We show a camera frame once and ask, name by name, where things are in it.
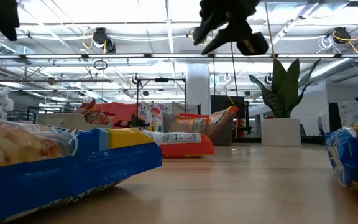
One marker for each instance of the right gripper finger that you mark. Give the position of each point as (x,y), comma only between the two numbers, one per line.
(207,29)
(228,37)

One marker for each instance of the orange Maruchan noodle packet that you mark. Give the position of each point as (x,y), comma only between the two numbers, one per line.
(185,149)
(222,116)
(191,123)

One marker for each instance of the red Maruchan noodle packet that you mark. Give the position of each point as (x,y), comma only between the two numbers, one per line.
(87,109)
(106,118)

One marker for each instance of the long overhead light bar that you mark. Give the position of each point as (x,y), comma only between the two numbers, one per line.
(179,56)

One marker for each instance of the white column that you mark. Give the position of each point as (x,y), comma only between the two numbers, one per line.
(198,90)

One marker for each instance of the black screen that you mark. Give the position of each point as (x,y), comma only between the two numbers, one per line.
(225,104)

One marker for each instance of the green snake plant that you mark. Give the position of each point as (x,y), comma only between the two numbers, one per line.
(283,90)

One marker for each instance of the brown plastic bin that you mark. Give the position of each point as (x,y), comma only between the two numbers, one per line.
(222,137)

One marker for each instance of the colourful patterned cloth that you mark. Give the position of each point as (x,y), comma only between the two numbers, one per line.
(154,115)

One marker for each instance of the white plant pot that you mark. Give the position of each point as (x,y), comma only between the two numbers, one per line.
(281,132)

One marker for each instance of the red partition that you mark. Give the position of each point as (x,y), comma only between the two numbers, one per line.
(121,112)

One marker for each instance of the white patterned cloth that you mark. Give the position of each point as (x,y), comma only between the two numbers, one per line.
(356,112)

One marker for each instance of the grey plastic bin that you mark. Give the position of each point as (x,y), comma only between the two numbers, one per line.
(61,121)

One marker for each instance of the white robot figure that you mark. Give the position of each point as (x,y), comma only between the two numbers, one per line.
(0,104)

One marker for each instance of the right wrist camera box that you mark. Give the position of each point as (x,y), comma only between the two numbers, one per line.
(253,45)

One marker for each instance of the black frame stand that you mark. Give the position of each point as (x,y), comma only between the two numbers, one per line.
(161,80)

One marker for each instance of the black aluminium table frame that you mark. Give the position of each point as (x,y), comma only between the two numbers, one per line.
(312,140)

